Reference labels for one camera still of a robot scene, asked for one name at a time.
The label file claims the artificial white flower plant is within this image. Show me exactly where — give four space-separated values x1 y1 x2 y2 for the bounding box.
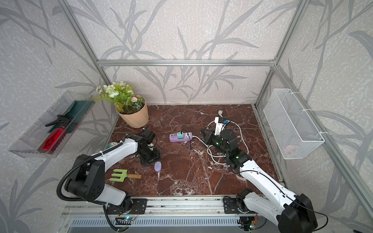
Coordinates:
96 82 145 115

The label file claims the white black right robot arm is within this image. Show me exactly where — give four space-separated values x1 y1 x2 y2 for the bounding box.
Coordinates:
201 129 318 233

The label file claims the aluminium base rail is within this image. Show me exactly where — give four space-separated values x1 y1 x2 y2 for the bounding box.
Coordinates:
61 196 248 217

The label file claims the teal usb charger plug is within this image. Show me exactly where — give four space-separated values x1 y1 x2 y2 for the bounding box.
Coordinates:
177 132 184 139

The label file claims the black usb charging cable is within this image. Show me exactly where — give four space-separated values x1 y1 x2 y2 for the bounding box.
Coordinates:
180 129 193 150

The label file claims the purple power strip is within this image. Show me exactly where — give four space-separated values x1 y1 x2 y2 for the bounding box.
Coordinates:
169 132 193 143

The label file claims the green plastic scoop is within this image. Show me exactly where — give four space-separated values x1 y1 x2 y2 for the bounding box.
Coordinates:
45 101 94 134

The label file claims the clear plastic wall bin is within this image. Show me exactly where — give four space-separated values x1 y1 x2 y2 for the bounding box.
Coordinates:
9 91 95 158

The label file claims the green garden fork wooden handle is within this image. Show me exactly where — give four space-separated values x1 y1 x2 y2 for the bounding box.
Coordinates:
109 169 142 183

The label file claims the round green tape roll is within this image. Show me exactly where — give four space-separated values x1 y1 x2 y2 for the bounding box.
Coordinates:
105 142 118 149

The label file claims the red spray bottle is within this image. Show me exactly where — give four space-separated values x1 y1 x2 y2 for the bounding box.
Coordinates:
38 126 67 154

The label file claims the white wire mesh basket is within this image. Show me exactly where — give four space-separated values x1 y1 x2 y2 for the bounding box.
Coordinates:
264 88 324 160

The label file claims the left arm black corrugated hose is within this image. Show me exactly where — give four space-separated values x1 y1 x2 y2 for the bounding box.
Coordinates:
56 142 124 202

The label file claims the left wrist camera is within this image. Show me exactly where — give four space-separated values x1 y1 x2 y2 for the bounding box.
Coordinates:
139 128 155 145

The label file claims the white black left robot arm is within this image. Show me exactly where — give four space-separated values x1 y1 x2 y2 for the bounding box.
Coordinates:
56 130 160 209

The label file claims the white power strip cord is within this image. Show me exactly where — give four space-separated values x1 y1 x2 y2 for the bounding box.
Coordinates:
192 110 250 166

